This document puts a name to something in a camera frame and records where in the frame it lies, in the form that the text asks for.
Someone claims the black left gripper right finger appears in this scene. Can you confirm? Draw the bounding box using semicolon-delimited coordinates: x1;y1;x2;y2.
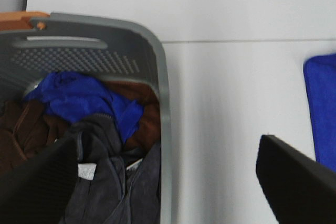
256;135;335;223

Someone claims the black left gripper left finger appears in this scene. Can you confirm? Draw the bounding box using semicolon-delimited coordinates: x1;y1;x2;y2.
1;138;78;223

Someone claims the blue microfibre towel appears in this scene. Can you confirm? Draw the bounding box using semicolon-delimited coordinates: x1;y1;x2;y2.
303;54;335;171

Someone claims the brown towel in basket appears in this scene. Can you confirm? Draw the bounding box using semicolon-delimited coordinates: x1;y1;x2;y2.
1;81;161;174

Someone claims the dark grey towel in basket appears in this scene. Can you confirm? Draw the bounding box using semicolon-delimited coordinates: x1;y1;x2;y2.
59;113;161;223

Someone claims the crumpled blue cloth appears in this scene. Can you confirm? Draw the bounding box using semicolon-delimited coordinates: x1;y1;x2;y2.
23;71;144;143

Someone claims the grey perforated plastic basket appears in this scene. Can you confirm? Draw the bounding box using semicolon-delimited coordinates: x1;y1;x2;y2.
1;13;173;223

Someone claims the orange object behind basket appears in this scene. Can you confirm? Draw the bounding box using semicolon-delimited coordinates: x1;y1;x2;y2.
0;11;50;31

